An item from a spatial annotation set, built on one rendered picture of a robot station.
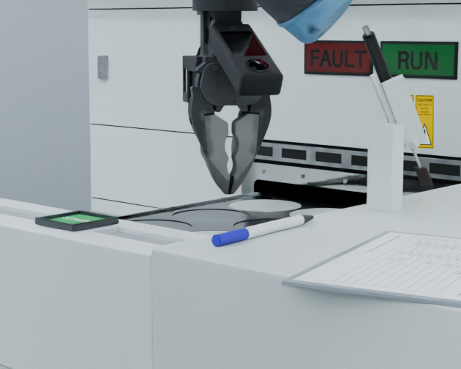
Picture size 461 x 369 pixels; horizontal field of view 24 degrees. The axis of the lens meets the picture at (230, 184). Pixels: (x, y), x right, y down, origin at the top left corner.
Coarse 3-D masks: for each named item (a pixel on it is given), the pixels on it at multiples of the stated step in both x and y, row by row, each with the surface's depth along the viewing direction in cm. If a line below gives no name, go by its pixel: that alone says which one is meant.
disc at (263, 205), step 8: (248, 200) 151; (256, 200) 151; (264, 200) 151; (272, 200) 151; (280, 200) 151; (240, 208) 144; (248, 208) 144; (256, 208) 144; (264, 208) 144; (272, 208) 144; (280, 208) 144; (288, 208) 144; (296, 208) 144
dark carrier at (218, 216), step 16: (192, 208) 144; (208, 208) 144; (224, 208) 144; (304, 208) 144; (336, 208) 144; (160, 224) 133; (176, 224) 133; (192, 224) 132; (208, 224) 132; (224, 224) 132; (240, 224) 133; (256, 224) 133
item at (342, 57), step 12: (312, 48) 151; (324, 48) 150; (336, 48) 148; (348, 48) 147; (360, 48) 146; (312, 60) 151; (324, 60) 150; (336, 60) 148; (348, 60) 147; (360, 60) 146; (360, 72) 146
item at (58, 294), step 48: (0, 240) 100; (48, 240) 95; (96, 240) 92; (144, 240) 94; (0, 288) 101; (48, 288) 96; (96, 288) 92; (144, 288) 87; (0, 336) 102; (48, 336) 97; (96, 336) 92; (144, 336) 88
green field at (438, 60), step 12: (384, 48) 143; (396, 48) 142; (408, 48) 140; (420, 48) 139; (432, 48) 138; (444, 48) 137; (396, 60) 142; (408, 60) 141; (420, 60) 139; (432, 60) 138; (444, 60) 137; (396, 72) 142; (408, 72) 141; (420, 72) 140; (432, 72) 138; (444, 72) 137
